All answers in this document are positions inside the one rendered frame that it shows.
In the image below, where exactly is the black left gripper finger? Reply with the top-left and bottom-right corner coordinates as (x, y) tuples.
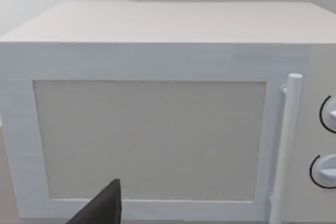
(65, 178), (123, 224)

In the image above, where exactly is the pale microwave oven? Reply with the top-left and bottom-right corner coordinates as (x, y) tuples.
(0, 1), (336, 224)

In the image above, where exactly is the white microwave door handle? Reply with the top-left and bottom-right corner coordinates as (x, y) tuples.
(268, 73), (303, 224)

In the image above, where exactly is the white microwave door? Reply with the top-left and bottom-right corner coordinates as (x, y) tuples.
(0, 42), (312, 221)

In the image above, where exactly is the white microwave knob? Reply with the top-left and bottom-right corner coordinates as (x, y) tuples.
(319, 94), (336, 133)
(309, 154), (336, 189)

